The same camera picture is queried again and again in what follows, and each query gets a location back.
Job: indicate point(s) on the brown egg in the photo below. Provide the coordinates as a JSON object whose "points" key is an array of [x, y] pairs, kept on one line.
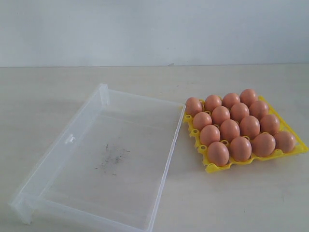
{"points": [[240, 149], [248, 96], [263, 145], [230, 100], [201, 120], [193, 106], [229, 130], [250, 127], [218, 154], [239, 111], [285, 141], [209, 134], [211, 102], [259, 109], [220, 114], [270, 124]]}

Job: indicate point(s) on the yellow plastic egg tray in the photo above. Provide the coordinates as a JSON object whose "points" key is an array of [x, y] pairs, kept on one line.
{"points": [[299, 148]]}

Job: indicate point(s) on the clear plastic bin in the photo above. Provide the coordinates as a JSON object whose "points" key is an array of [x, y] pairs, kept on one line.
{"points": [[107, 169]]}

